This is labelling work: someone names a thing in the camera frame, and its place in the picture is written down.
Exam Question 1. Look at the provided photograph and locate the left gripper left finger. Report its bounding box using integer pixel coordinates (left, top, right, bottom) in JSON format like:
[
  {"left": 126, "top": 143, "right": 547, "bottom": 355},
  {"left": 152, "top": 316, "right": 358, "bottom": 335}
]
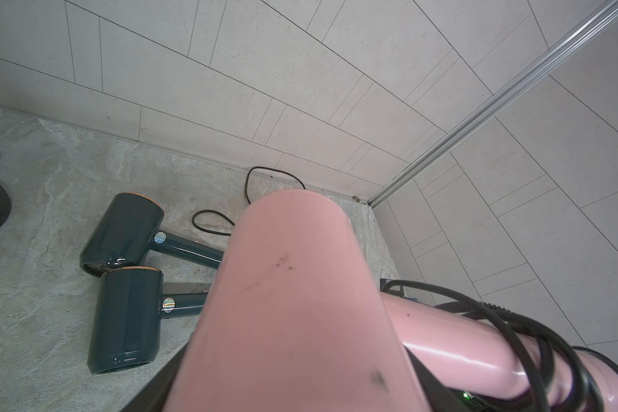
[{"left": 121, "top": 344, "right": 188, "bottom": 412}]

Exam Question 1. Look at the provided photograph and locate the pink dryer black cord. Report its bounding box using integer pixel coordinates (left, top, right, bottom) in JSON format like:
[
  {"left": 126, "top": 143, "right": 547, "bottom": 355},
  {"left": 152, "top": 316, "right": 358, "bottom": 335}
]
[{"left": 380, "top": 279, "right": 618, "bottom": 412}]

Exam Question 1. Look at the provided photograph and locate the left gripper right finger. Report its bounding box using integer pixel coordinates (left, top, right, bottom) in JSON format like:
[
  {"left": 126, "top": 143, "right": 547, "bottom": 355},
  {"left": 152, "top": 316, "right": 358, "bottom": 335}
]
[{"left": 406, "top": 350, "right": 468, "bottom": 412}]

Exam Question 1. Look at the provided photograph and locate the green hair dryer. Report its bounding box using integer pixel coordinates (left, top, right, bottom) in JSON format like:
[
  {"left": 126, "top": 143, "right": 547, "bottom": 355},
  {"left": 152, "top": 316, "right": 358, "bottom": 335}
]
[
  {"left": 79, "top": 192, "right": 223, "bottom": 277},
  {"left": 88, "top": 266, "right": 208, "bottom": 374}
]

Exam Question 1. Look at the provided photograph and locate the pink hair dryer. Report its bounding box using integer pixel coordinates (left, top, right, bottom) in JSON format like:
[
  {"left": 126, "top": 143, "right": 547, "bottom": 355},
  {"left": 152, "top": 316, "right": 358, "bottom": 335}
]
[{"left": 164, "top": 189, "right": 618, "bottom": 411}]

